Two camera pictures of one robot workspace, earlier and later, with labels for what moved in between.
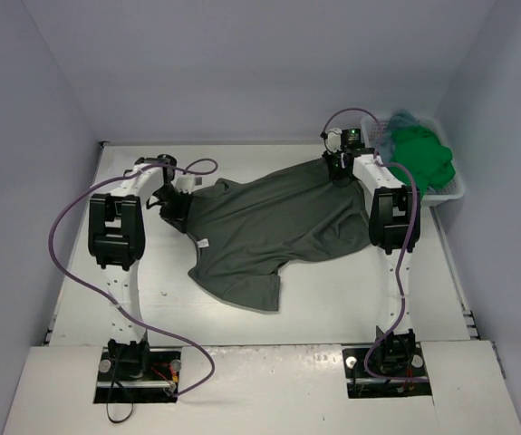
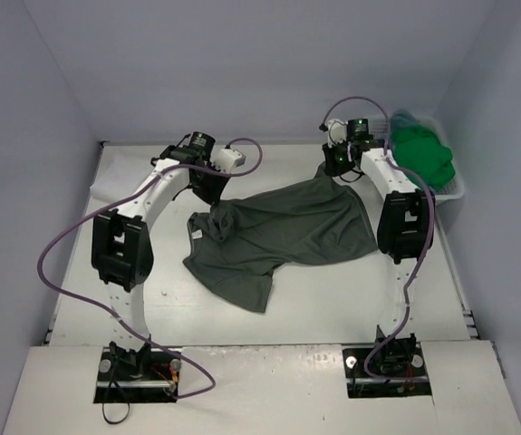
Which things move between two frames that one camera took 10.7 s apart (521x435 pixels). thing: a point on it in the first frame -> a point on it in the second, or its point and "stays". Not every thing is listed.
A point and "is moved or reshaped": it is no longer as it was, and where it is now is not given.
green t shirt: [420, 151] stays
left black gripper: [175, 210] -> [209, 189]
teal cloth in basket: [400, 119] stays
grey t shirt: [239, 236] is moved or reshaped
